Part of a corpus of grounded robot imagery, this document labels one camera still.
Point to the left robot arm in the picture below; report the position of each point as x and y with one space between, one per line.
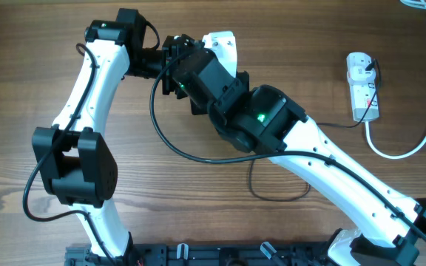
73 159

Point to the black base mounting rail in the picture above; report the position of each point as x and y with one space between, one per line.
297 254

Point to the white power strip socket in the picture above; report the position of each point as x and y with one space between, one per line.
361 76

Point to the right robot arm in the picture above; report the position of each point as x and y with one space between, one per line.
264 122

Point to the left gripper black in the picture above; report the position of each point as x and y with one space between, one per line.
171 56

